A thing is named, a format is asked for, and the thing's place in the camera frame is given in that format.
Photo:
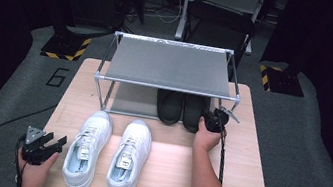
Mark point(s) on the person's right hand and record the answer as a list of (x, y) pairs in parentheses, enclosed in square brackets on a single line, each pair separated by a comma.
[(206, 140)]

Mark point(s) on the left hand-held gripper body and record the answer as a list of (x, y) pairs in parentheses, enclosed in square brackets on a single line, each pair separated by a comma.
[(34, 150)]

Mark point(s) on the black folding chair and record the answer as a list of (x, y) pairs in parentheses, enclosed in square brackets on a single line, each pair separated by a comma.
[(220, 16)]

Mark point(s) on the person's left hand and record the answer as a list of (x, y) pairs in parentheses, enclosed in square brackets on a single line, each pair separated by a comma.
[(35, 174)]

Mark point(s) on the hazard striped stand base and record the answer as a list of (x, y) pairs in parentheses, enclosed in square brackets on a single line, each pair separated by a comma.
[(63, 48), (282, 81)]

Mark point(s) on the metal shoe rack grey shelves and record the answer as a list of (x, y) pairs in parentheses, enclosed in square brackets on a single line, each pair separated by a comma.
[(169, 63)]

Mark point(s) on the white metal desk frame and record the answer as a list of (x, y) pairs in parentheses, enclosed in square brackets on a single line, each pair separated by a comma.
[(183, 15)]

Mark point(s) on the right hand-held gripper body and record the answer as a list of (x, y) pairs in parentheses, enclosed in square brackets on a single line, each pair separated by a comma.
[(214, 121)]

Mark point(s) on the black slip-on shoe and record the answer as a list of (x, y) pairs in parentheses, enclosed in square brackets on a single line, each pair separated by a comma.
[(192, 111), (169, 107)]

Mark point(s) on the white lace-up sneaker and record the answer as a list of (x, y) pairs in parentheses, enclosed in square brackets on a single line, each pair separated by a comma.
[(95, 126), (139, 133)]

